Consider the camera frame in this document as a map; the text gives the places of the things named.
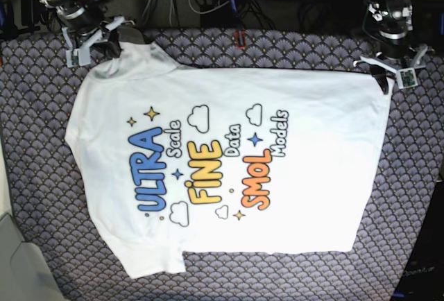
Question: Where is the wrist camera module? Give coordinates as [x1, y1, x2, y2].
[66, 50, 78, 68]
[397, 68, 418, 89]

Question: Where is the red black table clamp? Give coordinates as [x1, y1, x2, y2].
[234, 29, 246, 50]

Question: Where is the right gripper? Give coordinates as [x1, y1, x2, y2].
[62, 16, 146, 67]

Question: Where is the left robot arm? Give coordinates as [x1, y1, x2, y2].
[196, 0, 429, 89]

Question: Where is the patterned grey fan tablecloth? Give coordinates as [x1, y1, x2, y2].
[1, 29, 443, 300]

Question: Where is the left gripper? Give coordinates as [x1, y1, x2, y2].
[359, 46, 433, 95]

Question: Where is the white printed T-shirt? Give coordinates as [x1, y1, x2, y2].
[65, 43, 391, 279]

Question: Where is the black cable bundle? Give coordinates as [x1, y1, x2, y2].
[197, 0, 365, 33]

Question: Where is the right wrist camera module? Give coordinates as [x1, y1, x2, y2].
[66, 50, 78, 68]

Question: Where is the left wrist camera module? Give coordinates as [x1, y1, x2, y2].
[397, 68, 418, 89]

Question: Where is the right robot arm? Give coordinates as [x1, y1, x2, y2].
[39, 0, 125, 67]

